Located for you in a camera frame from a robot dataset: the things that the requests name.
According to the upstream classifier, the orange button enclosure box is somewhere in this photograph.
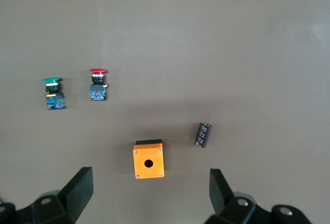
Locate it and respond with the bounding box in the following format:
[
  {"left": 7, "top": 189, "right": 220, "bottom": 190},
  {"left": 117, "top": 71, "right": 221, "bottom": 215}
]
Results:
[{"left": 133, "top": 139, "right": 165, "bottom": 180}]

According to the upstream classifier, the red mushroom push button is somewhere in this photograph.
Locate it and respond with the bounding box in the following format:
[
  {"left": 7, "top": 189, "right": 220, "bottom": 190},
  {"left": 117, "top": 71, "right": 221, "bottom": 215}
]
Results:
[{"left": 89, "top": 68, "right": 109, "bottom": 101}]

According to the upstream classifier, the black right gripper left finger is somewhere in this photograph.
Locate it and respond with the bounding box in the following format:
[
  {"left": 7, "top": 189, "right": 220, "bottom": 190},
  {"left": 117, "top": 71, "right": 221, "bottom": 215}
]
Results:
[{"left": 0, "top": 167, "right": 94, "bottom": 224}]

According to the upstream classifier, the green mushroom push button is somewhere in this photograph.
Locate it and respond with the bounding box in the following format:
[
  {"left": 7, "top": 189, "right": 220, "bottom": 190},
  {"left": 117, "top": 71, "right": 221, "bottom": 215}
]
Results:
[{"left": 42, "top": 77, "right": 67, "bottom": 111}]

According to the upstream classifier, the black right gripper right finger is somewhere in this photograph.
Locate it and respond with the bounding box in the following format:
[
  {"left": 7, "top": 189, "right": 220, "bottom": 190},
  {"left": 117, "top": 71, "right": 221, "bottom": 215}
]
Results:
[{"left": 205, "top": 168, "right": 313, "bottom": 224}]

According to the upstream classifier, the dark cylindrical capacitor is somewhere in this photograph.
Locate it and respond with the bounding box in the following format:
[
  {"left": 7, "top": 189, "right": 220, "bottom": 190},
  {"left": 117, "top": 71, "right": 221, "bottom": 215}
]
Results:
[{"left": 194, "top": 122, "right": 213, "bottom": 148}]

